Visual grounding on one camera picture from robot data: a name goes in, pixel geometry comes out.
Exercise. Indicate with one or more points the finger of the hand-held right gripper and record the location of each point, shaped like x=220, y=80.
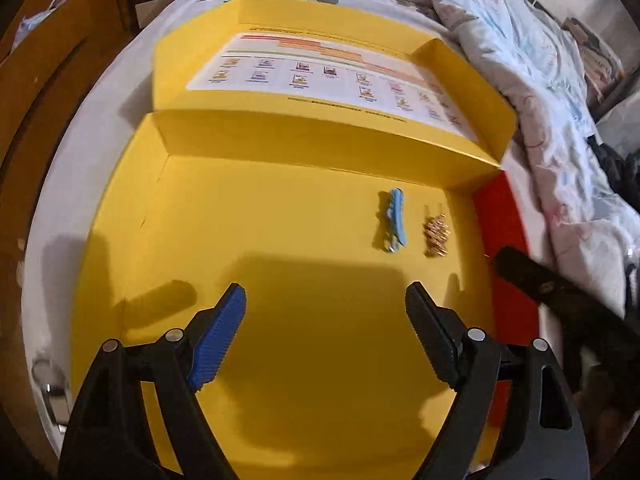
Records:
x=535, y=282

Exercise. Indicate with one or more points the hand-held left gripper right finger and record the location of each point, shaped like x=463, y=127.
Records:
x=431, y=332

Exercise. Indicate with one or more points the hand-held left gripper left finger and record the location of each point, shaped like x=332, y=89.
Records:
x=220, y=345

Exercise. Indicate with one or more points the yellow cardboard box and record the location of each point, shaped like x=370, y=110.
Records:
x=300, y=240

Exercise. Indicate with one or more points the gold hair clip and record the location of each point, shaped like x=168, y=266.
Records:
x=436, y=232

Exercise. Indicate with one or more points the blue hair clip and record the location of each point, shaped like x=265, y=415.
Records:
x=396, y=220

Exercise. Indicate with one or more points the black cloth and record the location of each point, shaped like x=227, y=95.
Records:
x=617, y=165

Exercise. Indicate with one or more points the pale printed quilt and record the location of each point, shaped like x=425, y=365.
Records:
x=525, y=60

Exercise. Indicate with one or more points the white bed sheet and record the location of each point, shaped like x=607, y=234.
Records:
x=75, y=160

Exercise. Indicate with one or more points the wooden cabinet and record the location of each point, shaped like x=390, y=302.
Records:
x=30, y=90

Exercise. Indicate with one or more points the clear plastic bag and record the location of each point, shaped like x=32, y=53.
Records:
x=40, y=15

